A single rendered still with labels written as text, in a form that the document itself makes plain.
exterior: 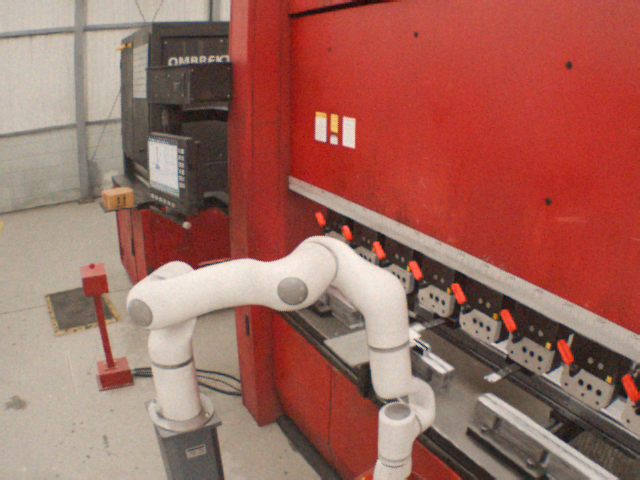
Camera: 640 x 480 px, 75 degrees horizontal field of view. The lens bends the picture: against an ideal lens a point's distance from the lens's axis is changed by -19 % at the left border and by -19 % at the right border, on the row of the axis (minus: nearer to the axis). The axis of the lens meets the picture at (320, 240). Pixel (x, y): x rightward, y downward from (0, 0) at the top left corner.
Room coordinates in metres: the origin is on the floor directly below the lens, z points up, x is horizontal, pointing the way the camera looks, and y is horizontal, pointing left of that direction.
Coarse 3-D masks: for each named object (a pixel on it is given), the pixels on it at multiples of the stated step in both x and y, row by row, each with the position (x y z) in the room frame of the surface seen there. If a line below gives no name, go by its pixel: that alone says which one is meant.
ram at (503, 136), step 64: (448, 0) 1.40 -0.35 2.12; (512, 0) 1.19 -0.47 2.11; (576, 0) 1.02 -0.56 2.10; (320, 64) 2.04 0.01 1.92; (384, 64) 1.67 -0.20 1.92; (448, 64) 1.40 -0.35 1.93; (512, 64) 1.19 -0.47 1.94; (576, 64) 1.02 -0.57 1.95; (384, 128) 1.66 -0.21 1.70; (448, 128) 1.39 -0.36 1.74; (512, 128) 1.18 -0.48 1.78; (576, 128) 1.01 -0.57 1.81; (384, 192) 1.65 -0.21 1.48; (448, 192) 1.38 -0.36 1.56; (512, 192) 1.17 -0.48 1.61; (576, 192) 0.99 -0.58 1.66; (448, 256) 1.36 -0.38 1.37; (512, 256) 1.14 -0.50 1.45; (576, 256) 0.97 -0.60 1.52; (576, 320) 0.93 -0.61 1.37
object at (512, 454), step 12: (468, 432) 1.11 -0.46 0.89; (480, 432) 1.09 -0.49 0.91; (492, 432) 1.08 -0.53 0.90; (492, 444) 1.03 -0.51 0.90; (504, 444) 1.02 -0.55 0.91; (504, 456) 0.98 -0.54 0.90; (516, 456) 0.96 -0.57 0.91; (528, 456) 0.96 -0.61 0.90; (516, 468) 0.93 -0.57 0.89; (528, 468) 0.91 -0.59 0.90; (540, 468) 0.90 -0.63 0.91
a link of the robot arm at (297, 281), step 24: (216, 264) 1.03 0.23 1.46; (240, 264) 0.98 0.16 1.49; (264, 264) 0.92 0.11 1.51; (288, 264) 0.89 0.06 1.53; (312, 264) 0.90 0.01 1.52; (144, 288) 0.98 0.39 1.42; (168, 288) 0.98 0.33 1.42; (192, 288) 0.98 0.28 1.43; (216, 288) 0.97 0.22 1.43; (240, 288) 0.95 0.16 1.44; (264, 288) 0.89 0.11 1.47; (288, 288) 0.86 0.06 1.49; (312, 288) 0.87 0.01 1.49; (144, 312) 0.96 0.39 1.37; (168, 312) 0.96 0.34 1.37; (192, 312) 0.98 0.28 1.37
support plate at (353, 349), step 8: (344, 336) 1.54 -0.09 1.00; (352, 336) 1.54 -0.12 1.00; (360, 336) 1.54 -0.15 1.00; (328, 344) 1.48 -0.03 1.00; (336, 344) 1.48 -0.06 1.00; (344, 344) 1.48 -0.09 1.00; (352, 344) 1.48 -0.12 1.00; (360, 344) 1.48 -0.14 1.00; (336, 352) 1.43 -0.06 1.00; (344, 352) 1.43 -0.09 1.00; (352, 352) 1.43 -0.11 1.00; (360, 352) 1.43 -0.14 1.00; (368, 352) 1.43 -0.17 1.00; (344, 360) 1.38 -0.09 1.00; (352, 360) 1.38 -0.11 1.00; (360, 360) 1.38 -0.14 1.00; (368, 360) 1.38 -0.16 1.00
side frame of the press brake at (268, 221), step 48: (240, 0) 2.27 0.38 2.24; (240, 48) 2.26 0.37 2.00; (288, 48) 2.28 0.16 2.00; (240, 96) 2.25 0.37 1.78; (288, 96) 2.28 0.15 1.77; (240, 144) 2.25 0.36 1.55; (288, 144) 2.28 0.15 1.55; (240, 192) 2.25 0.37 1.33; (288, 192) 2.28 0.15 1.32; (240, 240) 2.27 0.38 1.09; (288, 240) 2.28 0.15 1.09; (240, 336) 2.33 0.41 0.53
